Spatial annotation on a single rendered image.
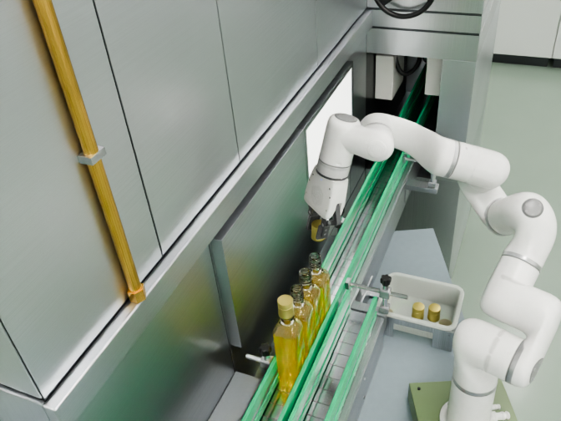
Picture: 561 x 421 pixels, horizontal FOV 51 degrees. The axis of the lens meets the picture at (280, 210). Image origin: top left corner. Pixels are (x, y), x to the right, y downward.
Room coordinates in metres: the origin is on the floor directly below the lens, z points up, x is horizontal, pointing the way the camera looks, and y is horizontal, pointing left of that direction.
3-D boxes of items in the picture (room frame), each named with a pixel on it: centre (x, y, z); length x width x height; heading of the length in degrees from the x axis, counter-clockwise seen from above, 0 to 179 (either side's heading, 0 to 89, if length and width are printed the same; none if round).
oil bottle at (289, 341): (0.90, 0.01, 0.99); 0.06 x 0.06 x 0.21; 65
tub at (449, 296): (1.16, -0.37, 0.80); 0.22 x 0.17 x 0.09; 64
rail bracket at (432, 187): (1.67, -0.52, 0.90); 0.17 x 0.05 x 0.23; 64
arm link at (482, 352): (0.78, -0.40, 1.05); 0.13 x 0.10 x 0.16; 46
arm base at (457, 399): (0.78, -0.40, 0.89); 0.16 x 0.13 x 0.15; 92
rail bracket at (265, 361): (0.91, 0.09, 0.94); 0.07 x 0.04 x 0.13; 64
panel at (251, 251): (1.34, -0.06, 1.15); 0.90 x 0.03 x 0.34; 154
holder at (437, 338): (1.17, -0.35, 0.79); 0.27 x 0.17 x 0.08; 64
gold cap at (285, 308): (0.90, 0.01, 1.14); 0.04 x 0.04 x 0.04
